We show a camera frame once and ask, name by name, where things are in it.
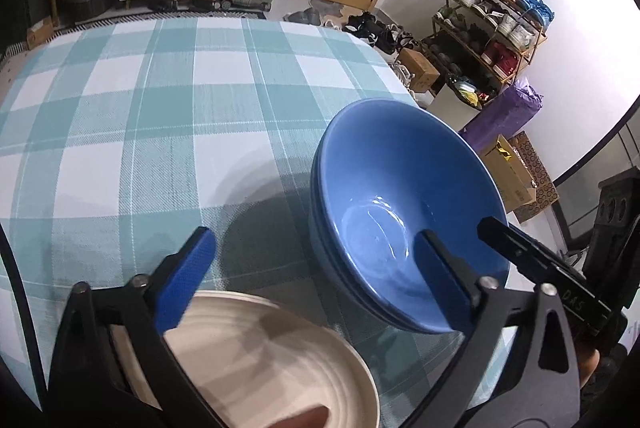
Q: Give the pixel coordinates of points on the small cardboard box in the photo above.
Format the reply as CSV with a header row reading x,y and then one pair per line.
x,y
40,33

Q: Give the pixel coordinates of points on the person's right hand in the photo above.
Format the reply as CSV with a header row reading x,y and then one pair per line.
x,y
587,368

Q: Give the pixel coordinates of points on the cream round plate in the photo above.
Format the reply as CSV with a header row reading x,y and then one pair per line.
x,y
280,368

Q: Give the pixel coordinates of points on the teal checked tablecloth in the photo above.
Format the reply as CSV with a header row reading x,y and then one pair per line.
x,y
150,108

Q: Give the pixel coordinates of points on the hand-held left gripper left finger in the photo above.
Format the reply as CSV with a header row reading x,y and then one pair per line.
x,y
182,283

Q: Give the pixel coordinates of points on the person's left hand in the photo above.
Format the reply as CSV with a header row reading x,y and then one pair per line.
x,y
300,419

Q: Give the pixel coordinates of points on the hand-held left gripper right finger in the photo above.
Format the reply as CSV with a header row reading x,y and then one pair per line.
x,y
445,283

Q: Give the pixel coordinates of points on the pile of shoes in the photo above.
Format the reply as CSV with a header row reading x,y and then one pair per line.
x,y
370,31

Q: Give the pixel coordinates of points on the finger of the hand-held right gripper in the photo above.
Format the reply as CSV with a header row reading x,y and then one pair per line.
x,y
515,250

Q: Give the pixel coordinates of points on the wooden shoe rack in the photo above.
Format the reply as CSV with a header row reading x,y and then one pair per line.
x,y
537,41

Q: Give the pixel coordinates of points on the brown cardboard box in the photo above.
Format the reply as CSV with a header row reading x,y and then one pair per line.
x,y
417,68

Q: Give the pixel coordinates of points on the yellow cardboard box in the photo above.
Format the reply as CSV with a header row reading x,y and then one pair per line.
x,y
510,178

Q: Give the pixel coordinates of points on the purple plastic bag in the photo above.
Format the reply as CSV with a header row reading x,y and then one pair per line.
x,y
510,113

